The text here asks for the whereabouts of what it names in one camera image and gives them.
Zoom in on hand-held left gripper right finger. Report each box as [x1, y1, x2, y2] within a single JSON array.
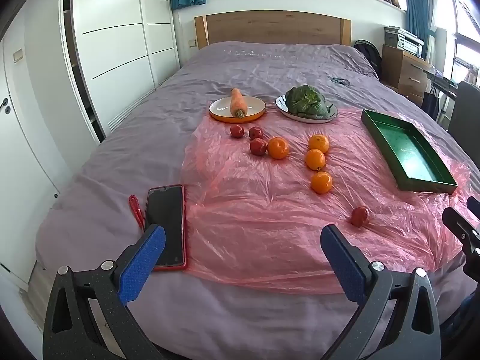
[[320, 224, 441, 360]]

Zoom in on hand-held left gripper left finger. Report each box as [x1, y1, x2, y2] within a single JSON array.
[[42, 224, 166, 360]]

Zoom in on orange mandarin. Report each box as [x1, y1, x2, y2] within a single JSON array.
[[310, 171, 333, 195], [308, 134, 330, 154], [267, 137, 290, 160], [305, 149, 326, 171]]

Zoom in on green metal tray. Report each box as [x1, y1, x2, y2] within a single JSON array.
[[361, 109, 459, 194]]

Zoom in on phone in red case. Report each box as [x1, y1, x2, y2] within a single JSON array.
[[142, 184, 187, 271]]

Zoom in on grey chair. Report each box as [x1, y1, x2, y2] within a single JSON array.
[[448, 80, 480, 143]]

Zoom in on blue trouser leg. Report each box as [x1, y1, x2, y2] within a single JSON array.
[[440, 292, 480, 346]]

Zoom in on pink plastic sheet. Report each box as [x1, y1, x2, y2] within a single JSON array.
[[180, 105, 480, 295]]

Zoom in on dark blue bag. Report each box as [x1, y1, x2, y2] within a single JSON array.
[[422, 86, 440, 119]]

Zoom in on desk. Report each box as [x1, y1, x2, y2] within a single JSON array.
[[424, 67, 460, 98]]

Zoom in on wooden dresser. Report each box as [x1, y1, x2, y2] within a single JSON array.
[[382, 44, 432, 104]]

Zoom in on shiny metal plate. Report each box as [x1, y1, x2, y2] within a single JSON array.
[[275, 95, 339, 124]]

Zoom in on green bok choy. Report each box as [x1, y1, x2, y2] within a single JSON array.
[[285, 85, 331, 118]]

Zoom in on white door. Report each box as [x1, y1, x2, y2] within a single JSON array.
[[0, 37, 62, 282]]

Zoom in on orange rimmed plate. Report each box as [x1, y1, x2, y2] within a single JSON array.
[[209, 96, 267, 122]]

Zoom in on grey printer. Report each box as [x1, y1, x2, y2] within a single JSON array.
[[383, 26, 424, 58]]

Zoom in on black backpack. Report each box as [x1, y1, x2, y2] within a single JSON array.
[[353, 39, 383, 79]]

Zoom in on carrot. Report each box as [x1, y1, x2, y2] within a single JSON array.
[[229, 88, 248, 119]]

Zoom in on white wardrobe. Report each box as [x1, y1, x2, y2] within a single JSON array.
[[62, 0, 181, 143]]

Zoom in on wooden headboard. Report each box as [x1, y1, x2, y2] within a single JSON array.
[[194, 10, 352, 50]]

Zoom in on red strap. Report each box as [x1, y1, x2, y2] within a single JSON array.
[[128, 195, 145, 229]]

